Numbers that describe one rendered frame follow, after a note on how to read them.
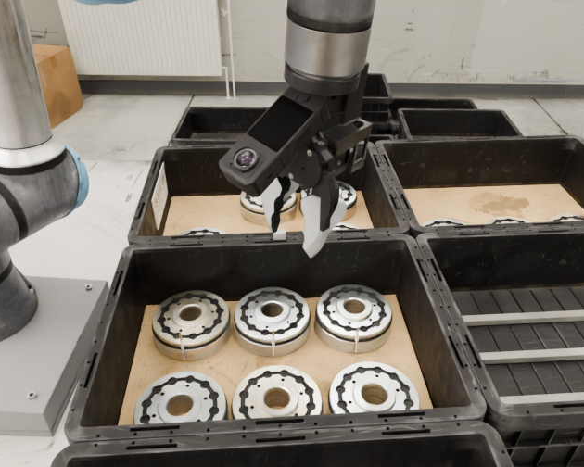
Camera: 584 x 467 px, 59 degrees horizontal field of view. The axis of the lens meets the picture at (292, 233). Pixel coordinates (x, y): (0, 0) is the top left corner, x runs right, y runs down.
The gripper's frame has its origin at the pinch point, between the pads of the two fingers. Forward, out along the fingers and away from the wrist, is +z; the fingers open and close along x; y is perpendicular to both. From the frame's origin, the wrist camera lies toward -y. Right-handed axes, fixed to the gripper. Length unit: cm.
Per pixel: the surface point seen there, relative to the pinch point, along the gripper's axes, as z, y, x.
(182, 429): 6.3, -21.3, -7.0
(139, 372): 18.3, -16.6, 8.3
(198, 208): 21.2, 13.0, 32.2
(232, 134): 64, 87, 103
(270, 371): 13.5, -7.1, -5.1
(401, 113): 48, 127, 54
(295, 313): 13.9, 2.0, -0.9
